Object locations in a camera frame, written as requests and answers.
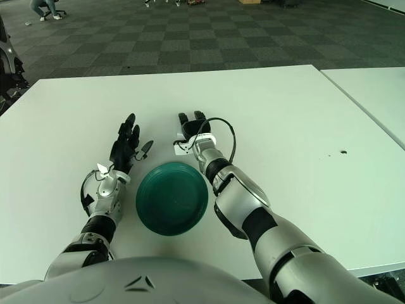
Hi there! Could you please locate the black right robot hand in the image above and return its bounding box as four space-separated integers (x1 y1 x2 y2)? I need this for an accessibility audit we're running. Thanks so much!
177 110 212 143

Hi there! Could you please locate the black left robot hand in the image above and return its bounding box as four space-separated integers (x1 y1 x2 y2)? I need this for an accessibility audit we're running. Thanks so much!
109 113 155 175

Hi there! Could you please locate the green plate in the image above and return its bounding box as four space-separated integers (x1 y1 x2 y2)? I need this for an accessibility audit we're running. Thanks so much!
135 161 209 237

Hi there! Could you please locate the silver robot torso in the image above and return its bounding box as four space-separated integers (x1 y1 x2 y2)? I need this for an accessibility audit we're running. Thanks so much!
0 256 276 304

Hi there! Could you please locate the black office chair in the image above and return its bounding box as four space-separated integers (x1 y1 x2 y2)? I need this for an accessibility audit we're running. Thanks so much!
0 15 31 105

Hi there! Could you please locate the white side table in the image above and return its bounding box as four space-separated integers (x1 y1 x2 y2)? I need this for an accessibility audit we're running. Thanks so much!
319 66 405 149

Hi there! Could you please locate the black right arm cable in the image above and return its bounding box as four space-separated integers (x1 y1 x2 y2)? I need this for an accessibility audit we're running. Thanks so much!
191 117 237 164

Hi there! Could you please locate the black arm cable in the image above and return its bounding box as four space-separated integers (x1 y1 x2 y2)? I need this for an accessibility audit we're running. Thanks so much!
80 169 105 218
191 117 237 164

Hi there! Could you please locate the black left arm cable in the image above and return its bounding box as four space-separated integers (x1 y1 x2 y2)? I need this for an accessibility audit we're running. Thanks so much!
80 169 105 218

